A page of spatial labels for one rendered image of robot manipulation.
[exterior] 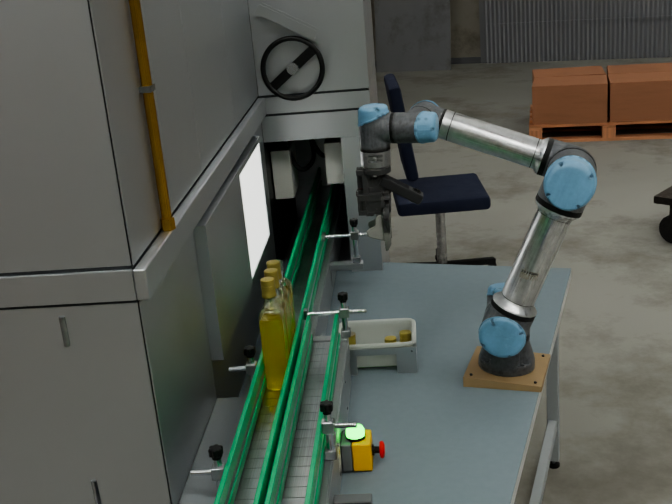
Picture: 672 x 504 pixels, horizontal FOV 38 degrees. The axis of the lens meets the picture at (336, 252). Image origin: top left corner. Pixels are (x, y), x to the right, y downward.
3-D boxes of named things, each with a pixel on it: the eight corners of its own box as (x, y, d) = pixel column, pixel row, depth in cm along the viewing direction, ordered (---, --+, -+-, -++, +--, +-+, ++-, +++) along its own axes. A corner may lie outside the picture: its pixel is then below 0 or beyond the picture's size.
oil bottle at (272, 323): (269, 380, 242) (260, 301, 235) (292, 379, 241) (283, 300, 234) (266, 391, 237) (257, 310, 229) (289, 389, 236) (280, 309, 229)
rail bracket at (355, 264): (327, 282, 328) (321, 218, 321) (376, 279, 327) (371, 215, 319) (326, 287, 324) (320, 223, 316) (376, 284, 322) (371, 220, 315)
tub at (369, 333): (340, 348, 285) (338, 321, 283) (417, 344, 284) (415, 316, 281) (337, 375, 269) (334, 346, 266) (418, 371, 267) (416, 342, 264)
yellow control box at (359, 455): (344, 457, 229) (341, 430, 227) (375, 456, 229) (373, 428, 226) (342, 474, 223) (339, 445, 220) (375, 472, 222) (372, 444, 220)
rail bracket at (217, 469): (198, 501, 195) (189, 443, 191) (232, 499, 194) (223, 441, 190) (194, 512, 191) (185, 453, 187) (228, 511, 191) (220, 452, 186)
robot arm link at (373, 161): (390, 145, 242) (390, 153, 235) (391, 163, 244) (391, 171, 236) (360, 147, 243) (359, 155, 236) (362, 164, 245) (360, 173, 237)
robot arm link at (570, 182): (519, 346, 254) (605, 157, 233) (514, 370, 240) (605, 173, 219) (476, 328, 255) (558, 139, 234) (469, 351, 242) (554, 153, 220)
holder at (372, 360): (323, 350, 286) (320, 326, 283) (416, 345, 284) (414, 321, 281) (318, 377, 270) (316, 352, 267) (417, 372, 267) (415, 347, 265)
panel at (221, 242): (262, 238, 317) (250, 136, 305) (271, 237, 316) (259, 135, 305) (211, 360, 232) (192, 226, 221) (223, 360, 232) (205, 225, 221)
